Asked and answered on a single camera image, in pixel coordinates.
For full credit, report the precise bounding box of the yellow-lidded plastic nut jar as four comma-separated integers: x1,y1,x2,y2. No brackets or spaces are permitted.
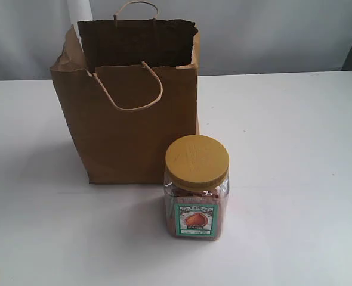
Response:
163,135,230,240

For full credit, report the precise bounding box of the brown paper bag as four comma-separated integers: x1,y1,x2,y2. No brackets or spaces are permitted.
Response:
50,16,199,184

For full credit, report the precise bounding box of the white curtain backdrop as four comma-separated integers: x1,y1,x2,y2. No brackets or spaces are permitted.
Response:
0,1,352,80

